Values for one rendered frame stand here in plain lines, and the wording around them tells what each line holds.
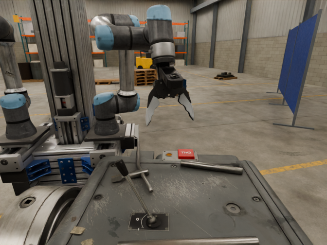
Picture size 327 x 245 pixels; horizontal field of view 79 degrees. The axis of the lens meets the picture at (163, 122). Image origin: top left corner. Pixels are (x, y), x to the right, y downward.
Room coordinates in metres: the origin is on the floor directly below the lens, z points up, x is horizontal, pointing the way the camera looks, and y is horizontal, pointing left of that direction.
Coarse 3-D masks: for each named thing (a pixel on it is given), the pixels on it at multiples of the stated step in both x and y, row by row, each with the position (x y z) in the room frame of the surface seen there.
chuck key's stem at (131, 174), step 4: (128, 172) 0.52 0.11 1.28; (132, 172) 0.52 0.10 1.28; (136, 172) 0.52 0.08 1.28; (140, 172) 0.53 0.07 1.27; (144, 172) 0.53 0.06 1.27; (148, 172) 0.53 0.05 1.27; (112, 176) 0.50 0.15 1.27; (116, 176) 0.50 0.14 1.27; (120, 176) 0.50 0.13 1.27; (132, 176) 0.51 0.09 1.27; (136, 176) 0.52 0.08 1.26; (112, 180) 0.50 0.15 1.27; (116, 180) 0.50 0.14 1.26
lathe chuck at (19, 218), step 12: (24, 192) 0.48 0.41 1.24; (36, 192) 0.48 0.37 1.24; (48, 192) 0.48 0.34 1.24; (12, 204) 0.43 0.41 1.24; (36, 204) 0.43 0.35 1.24; (12, 216) 0.40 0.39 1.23; (24, 216) 0.40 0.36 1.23; (0, 228) 0.37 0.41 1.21; (12, 228) 0.37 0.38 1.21; (24, 228) 0.37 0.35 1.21; (0, 240) 0.35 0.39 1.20; (12, 240) 0.35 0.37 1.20; (24, 240) 0.35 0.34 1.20
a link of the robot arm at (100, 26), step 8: (96, 16) 0.99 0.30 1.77; (104, 16) 1.03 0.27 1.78; (96, 24) 0.88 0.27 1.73; (104, 24) 0.77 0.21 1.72; (112, 24) 0.75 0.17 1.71; (96, 32) 0.67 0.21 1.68; (104, 32) 0.67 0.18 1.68; (112, 32) 0.68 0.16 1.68; (120, 32) 0.69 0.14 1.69; (128, 32) 0.70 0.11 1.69; (96, 40) 0.69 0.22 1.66; (104, 40) 0.67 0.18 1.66; (112, 40) 0.67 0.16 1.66; (120, 40) 0.68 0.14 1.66; (128, 40) 0.69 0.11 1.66; (104, 48) 0.68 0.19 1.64; (112, 48) 0.69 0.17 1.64; (120, 48) 0.70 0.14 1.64; (128, 48) 0.71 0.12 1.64
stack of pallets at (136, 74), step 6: (138, 72) 10.02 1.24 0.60; (144, 72) 9.85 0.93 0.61; (150, 72) 9.95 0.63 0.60; (156, 72) 10.09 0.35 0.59; (138, 78) 10.02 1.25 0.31; (144, 78) 9.88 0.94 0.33; (150, 78) 10.19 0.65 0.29; (156, 78) 10.03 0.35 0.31; (138, 84) 10.03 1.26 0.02; (150, 84) 10.03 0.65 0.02
